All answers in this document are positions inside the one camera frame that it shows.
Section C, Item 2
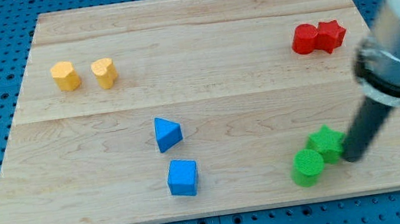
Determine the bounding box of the yellow hexagon block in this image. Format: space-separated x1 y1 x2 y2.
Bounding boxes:
50 61 81 91

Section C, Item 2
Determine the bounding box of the green star block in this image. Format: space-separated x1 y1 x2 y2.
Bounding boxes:
306 124 345 164

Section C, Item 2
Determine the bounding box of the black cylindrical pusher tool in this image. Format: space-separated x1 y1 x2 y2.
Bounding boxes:
342 97 393 163

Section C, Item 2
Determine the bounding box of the wooden board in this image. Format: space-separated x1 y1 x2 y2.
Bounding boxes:
0 0 400 224

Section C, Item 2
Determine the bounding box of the red cylinder block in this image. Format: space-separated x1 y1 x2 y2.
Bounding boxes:
291 24 318 55

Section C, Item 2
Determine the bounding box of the blue triangle block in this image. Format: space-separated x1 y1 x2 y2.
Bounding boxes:
154 117 183 153

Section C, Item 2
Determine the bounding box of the blue cube block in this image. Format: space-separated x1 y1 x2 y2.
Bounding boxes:
167 160 198 196

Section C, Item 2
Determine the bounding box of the red star block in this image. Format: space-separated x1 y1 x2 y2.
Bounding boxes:
315 20 346 54

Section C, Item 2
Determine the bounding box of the yellow heart block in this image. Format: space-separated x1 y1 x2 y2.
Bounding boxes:
91 58 118 90

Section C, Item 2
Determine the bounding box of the green cylinder block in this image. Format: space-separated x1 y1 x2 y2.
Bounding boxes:
290 149 325 188

